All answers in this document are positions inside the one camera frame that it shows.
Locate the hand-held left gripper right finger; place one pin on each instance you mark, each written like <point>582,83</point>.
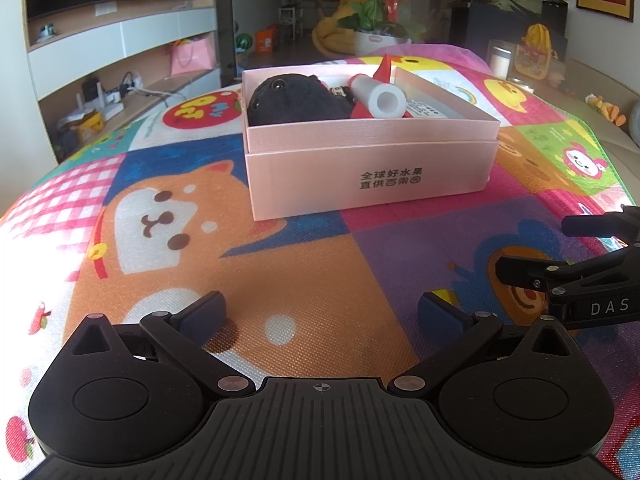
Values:
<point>440,317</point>

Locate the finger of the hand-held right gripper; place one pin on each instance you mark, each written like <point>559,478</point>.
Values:
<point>600,290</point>
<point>615,225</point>

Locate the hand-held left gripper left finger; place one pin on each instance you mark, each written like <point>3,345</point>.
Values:
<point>202,317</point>

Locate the pink cardboard box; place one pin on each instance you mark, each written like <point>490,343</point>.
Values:
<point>370,180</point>

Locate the white red foam rocket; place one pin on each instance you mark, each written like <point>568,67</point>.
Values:
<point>380,97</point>

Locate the black plush toy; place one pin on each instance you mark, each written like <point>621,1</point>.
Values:
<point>295,100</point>

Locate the beige sofa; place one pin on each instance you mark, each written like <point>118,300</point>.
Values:
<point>625,142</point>

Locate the colourful cartoon play mat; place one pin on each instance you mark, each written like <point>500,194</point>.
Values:
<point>300,270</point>

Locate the orange plush toy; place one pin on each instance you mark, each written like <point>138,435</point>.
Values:
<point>607,110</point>

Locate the yellow toy bag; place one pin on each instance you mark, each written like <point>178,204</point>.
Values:
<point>536,57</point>

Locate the white jar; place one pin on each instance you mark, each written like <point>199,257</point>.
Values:
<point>500,60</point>

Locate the yellow box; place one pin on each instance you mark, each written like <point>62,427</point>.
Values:
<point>85,125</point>

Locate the black aquarium cabinet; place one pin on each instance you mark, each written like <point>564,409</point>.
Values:
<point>500,20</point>

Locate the white power strip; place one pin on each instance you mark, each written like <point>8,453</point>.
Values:
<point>125,91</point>

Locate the pink gift bag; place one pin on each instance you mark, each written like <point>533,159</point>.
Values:
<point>192,57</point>

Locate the green ball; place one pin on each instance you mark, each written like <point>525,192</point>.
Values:
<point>244,42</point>

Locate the orange bag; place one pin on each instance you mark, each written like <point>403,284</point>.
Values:
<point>265,41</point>

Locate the large yellow plush toy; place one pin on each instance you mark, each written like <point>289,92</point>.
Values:
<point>330,35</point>

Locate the white stool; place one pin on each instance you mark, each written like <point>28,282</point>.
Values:
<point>288,20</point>

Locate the white wall cabinet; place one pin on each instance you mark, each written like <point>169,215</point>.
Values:
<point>150,35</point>

